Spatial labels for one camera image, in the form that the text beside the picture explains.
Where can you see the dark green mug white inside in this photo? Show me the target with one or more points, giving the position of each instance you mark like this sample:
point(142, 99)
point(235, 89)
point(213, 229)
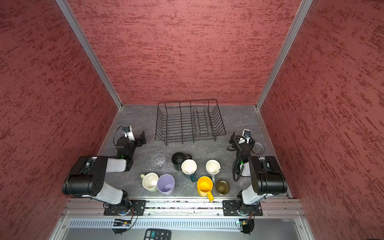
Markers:
point(189, 168)

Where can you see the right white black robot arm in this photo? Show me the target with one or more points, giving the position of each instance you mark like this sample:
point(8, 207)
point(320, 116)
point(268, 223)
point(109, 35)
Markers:
point(267, 178)

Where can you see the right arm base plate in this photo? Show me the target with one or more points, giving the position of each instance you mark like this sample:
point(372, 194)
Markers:
point(233, 208)

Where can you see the black mug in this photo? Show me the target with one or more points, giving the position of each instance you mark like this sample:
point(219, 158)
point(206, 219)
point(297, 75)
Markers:
point(178, 159)

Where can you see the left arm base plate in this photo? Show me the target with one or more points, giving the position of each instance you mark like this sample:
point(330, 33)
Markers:
point(131, 208)

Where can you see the grey white mug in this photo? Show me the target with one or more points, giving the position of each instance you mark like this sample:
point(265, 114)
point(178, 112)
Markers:
point(213, 167)

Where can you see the black wire dish rack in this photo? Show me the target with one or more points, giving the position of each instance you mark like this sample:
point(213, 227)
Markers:
point(189, 121)

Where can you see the clear glass cup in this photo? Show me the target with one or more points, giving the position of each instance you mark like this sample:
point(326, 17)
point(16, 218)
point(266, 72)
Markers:
point(158, 161)

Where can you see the olive green glass cup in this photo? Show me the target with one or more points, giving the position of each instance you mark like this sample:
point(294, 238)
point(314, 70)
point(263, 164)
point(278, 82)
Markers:
point(223, 187)

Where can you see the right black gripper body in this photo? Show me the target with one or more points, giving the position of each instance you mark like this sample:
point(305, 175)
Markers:
point(238, 139)

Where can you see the black calculator remote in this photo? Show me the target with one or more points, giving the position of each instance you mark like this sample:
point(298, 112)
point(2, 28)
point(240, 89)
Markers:
point(157, 234)

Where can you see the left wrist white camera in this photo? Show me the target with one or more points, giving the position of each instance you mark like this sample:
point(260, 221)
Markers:
point(128, 133)

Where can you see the aluminium rail frame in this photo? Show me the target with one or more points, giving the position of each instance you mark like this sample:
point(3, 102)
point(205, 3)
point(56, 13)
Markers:
point(183, 214)

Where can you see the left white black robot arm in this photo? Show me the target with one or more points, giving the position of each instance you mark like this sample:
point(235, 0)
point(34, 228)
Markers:
point(86, 178)

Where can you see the yellow mug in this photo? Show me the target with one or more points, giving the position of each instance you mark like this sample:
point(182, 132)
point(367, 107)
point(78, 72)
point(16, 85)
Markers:
point(204, 188)

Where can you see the cream light green mug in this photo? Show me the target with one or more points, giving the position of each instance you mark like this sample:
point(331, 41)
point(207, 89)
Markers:
point(150, 181)

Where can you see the lilac plastic cup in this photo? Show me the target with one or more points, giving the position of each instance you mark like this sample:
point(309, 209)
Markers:
point(166, 184)

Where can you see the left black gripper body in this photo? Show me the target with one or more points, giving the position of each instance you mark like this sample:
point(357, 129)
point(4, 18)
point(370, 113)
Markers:
point(138, 141)

